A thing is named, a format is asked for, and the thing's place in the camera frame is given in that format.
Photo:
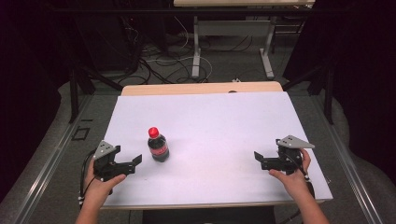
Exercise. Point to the black floor hatch frame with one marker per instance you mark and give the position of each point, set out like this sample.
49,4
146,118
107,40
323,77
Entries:
81,133

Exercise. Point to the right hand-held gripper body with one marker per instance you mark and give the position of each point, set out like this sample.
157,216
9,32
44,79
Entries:
288,158

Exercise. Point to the black horizontal bar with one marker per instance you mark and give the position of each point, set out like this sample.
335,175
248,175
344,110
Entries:
155,11

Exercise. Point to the red bottle cap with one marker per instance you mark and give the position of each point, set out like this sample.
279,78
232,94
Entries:
153,132

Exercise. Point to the aluminium floor rail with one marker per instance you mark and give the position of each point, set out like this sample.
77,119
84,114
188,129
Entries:
348,161
46,168

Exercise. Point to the white table sheet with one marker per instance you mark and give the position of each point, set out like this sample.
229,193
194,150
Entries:
211,124

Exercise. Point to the dark curtain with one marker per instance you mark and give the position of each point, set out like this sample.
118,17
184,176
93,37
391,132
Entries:
28,77
364,77

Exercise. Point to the white floor plug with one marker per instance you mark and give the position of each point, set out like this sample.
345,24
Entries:
236,80

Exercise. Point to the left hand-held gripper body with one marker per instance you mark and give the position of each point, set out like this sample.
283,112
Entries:
104,165

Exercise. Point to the person's left hand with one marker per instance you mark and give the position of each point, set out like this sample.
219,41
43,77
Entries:
99,188

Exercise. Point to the dark cola bottle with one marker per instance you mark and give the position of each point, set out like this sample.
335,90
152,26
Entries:
158,151

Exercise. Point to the person's right hand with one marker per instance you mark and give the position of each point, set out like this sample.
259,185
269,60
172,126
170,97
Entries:
294,183

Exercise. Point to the black metal stand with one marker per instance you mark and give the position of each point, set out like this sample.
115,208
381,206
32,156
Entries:
328,93
74,93

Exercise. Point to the white-legged desk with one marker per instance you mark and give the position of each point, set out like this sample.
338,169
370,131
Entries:
236,28

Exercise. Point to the wooden table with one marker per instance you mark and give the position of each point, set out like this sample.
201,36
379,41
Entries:
193,88

